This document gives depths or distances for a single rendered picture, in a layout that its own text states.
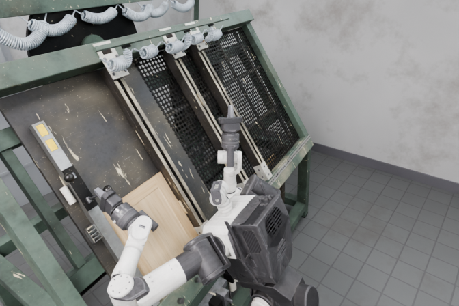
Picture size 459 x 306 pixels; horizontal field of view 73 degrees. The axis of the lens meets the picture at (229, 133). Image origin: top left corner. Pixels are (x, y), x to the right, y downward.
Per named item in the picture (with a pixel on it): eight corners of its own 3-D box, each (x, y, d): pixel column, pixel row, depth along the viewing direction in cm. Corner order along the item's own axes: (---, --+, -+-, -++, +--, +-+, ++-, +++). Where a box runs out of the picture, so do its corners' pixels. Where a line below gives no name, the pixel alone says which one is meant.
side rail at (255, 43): (294, 140, 282) (304, 136, 275) (236, 30, 269) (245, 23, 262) (298, 136, 288) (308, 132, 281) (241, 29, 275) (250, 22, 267)
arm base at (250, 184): (271, 195, 153) (283, 187, 144) (263, 218, 145) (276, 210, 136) (245, 179, 151) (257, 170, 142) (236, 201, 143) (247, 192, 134)
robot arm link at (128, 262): (125, 261, 116) (104, 315, 100) (119, 244, 111) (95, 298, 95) (153, 263, 115) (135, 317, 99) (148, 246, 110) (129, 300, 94)
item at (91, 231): (92, 244, 132) (95, 243, 130) (82, 230, 131) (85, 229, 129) (100, 238, 135) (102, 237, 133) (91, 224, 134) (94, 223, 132)
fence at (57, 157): (147, 311, 140) (151, 311, 138) (29, 128, 128) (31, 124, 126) (155, 302, 144) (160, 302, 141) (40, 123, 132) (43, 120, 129)
